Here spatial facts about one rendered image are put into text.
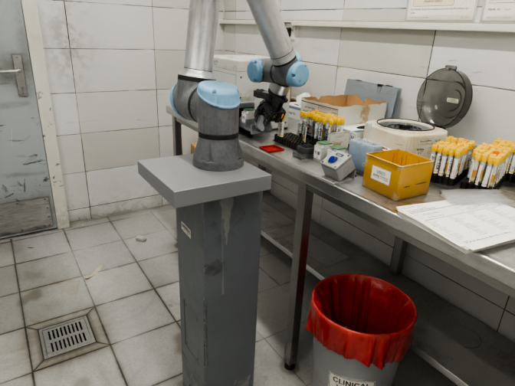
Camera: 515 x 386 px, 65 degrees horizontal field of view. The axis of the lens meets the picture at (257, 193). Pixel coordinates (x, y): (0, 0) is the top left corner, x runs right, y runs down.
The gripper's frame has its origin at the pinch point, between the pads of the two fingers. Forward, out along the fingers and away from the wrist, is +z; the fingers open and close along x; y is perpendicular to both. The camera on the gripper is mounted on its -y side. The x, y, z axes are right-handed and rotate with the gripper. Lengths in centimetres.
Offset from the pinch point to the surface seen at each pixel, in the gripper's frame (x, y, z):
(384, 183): -2, 58, -32
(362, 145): 6, 41, -29
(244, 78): -1.3, -18.0, -10.4
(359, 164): 6, 44, -24
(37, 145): -71, -101, 98
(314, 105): 24.7, -0.4, -9.2
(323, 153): 2.4, 32.4, -17.2
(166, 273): -23, 1, 106
